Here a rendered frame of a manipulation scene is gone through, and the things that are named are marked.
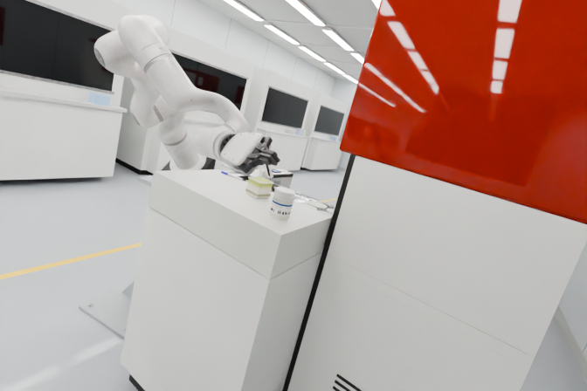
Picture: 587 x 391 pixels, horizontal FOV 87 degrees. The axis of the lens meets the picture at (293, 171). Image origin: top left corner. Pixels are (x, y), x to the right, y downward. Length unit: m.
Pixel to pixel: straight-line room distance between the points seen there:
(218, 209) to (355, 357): 0.75
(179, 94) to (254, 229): 0.44
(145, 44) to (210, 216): 0.55
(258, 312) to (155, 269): 0.52
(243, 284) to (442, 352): 0.68
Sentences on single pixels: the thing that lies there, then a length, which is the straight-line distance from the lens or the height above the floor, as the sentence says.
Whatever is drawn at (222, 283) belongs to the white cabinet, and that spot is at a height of 0.72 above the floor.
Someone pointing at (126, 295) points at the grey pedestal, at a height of 0.01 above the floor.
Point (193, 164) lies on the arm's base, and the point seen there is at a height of 0.94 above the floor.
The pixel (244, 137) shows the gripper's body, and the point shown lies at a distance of 0.78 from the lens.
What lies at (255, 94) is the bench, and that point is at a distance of 6.16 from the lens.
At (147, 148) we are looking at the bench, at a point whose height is 0.38.
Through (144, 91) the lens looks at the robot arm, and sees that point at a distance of 1.30.
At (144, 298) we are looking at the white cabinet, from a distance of 1.49.
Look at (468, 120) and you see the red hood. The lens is 1.10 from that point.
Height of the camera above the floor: 1.31
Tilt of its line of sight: 10 degrees down
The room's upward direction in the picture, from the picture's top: 14 degrees clockwise
